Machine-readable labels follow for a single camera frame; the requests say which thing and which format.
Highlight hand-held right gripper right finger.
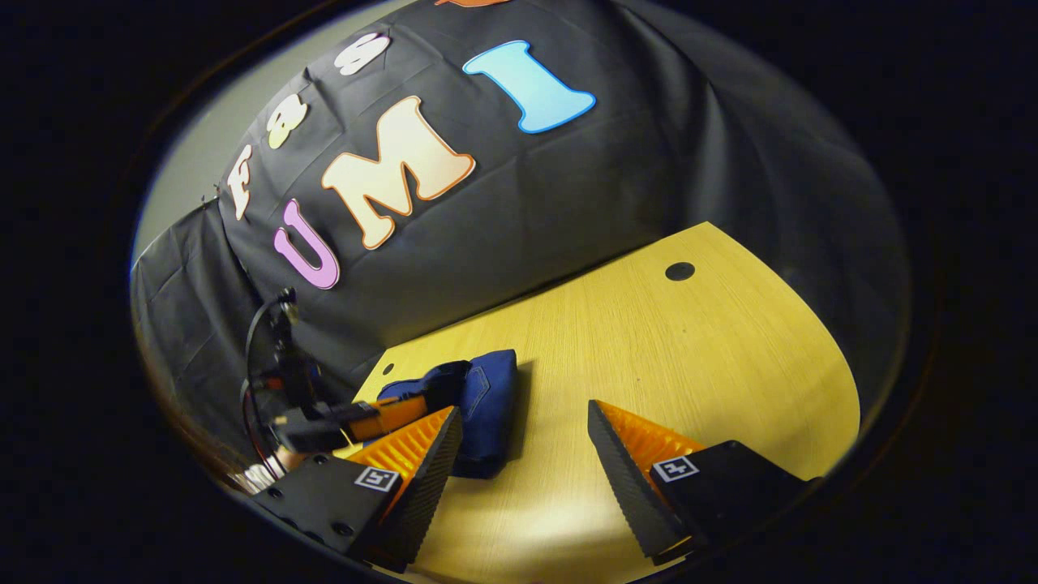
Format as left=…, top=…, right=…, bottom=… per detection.
left=587, top=399, right=816, bottom=567

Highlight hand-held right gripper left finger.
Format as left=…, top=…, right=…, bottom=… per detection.
left=251, top=406, right=464, bottom=573

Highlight blue denim jeans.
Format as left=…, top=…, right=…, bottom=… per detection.
left=377, top=349, right=520, bottom=480

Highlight black backdrop cloth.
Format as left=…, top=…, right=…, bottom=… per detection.
left=130, top=0, right=913, bottom=473

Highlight red cable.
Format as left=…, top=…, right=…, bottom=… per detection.
left=241, top=377, right=281, bottom=476

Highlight black cable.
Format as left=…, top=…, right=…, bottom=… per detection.
left=242, top=296, right=286, bottom=394

